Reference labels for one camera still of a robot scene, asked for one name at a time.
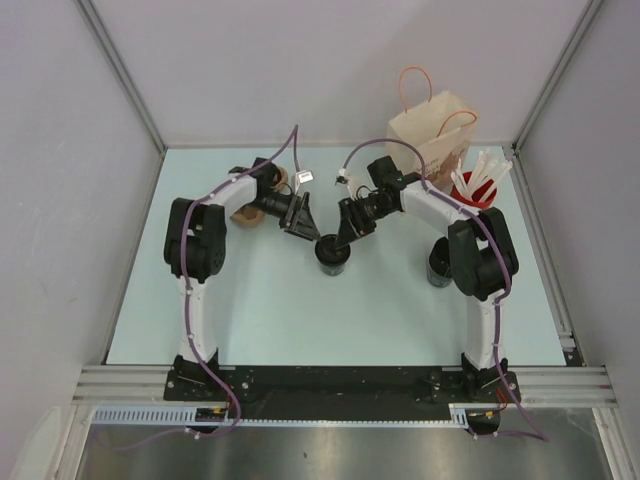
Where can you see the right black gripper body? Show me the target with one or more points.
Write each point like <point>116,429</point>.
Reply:
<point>366,213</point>

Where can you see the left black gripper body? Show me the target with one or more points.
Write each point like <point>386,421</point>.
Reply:
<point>281,207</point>

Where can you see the single black cup lid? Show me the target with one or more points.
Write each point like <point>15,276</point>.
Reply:
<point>329,254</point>

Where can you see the beige paper takeout bag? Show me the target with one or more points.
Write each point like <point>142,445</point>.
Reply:
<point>433,137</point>

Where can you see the single black paper cup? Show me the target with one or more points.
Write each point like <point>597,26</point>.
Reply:
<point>333,268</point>

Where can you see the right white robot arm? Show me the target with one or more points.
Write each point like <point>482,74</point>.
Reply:
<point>481,258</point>

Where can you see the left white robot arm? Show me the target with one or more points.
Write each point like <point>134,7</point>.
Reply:
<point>195,251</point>

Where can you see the stacked brown pulp carriers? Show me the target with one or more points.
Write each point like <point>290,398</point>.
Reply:
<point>251,217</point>

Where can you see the black cup stack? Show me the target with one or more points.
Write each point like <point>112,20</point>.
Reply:
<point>438,264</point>

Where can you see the red straw holder cup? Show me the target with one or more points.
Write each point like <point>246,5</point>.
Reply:
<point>481,196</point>

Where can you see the white wrapped straws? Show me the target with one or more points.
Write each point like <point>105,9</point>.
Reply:
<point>488,165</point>

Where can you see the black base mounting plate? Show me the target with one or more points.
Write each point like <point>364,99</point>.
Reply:
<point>342,394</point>

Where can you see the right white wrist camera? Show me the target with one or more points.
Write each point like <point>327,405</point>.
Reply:
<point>349,181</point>

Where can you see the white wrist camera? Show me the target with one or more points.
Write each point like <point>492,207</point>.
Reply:
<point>349,181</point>
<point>300,179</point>

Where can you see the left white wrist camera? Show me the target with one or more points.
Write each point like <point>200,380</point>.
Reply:
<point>300,179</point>

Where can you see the white slotted cable duct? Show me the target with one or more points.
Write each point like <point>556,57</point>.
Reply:
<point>194,417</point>

